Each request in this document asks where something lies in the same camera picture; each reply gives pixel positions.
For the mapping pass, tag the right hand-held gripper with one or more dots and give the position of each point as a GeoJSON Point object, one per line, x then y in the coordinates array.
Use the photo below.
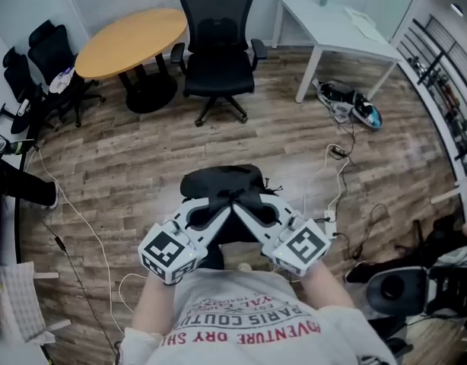
{"type": "Point", "coordinates": [302, 247]}

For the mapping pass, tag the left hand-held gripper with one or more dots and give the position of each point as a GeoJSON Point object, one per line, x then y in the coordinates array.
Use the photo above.
{"type": "Point", "coordinates": [169, 253]}

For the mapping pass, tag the black bag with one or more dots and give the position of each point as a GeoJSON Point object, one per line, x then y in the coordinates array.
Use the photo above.
{"type": "Point", "coordinates": [222, 181]}

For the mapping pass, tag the black mesh office chair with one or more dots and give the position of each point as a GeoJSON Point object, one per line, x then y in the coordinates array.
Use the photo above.
{"type": "Point", "coordinates": [218, 70]}

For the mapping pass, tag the person's left forearm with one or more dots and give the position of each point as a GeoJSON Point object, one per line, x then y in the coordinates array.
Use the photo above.
{"type": "Point", "coordinates": [155, 306]}

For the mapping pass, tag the person's right forearm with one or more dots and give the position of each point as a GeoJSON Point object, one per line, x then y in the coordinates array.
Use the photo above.
{"type": "Point", "coordinates": [326, 285]}

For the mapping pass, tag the person's black trouser leg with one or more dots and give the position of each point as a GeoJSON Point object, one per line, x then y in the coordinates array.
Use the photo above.
{"type": "Point", "coordinates": [212, 255]}

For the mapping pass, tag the white power strip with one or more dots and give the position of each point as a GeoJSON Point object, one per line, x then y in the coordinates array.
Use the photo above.
{"type": "Point", "coordinates": [329, 223]}

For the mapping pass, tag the black power adapter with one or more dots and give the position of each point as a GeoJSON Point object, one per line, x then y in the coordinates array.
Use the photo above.
{"type": "Point", "coordinates": [338, 152]}

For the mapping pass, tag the person's white printed shirt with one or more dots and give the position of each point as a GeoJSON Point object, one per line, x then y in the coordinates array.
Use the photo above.
{"type": "Point", "coordinates": [252, 318]}

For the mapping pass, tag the white and black machine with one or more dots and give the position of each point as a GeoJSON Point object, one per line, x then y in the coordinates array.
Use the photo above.
{"type": "Point", "coordinates": [397, 289]}

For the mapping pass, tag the pile of bags and devices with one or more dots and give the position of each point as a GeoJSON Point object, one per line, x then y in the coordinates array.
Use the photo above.
{"type": "Point", "coordinates": [351, 101]}

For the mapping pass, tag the round wooden table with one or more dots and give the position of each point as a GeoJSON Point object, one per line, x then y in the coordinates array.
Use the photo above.
{"type": "Point", "coordinates": [131, 40]}

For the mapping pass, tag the white and purple pouch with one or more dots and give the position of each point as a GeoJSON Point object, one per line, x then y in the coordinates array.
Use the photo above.
{"type": "Point", "coordinates": [61, 80]}

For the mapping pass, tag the white rectangular table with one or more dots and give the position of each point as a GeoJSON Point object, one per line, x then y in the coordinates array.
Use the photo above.
{"type": "Point", "coordinates": [332, 29]}

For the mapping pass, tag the white metal shelf rack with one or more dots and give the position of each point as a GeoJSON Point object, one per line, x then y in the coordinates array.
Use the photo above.
{"type": "Point", "coordinates": [442, 86]}

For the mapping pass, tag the white papers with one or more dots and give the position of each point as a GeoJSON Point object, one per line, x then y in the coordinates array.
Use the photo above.
{"type": "Point", "coordinates": [361, 21]}

